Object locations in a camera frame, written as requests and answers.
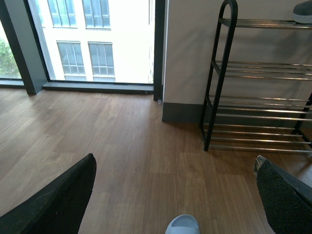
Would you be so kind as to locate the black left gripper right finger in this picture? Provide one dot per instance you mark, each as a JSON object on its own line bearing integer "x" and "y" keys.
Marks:
{"x": 286, "y": 200}

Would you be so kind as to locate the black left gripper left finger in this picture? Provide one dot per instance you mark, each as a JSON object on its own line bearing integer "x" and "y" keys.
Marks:
{"x": 59, "y": 207}

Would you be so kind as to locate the black metal shoe rack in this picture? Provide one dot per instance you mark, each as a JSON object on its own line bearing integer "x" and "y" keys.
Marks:
{"x": 247, "y": 105}

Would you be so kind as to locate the light blue slide sandal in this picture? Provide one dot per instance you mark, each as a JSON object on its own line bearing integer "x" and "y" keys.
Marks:
{"x": 183, "y": 224}

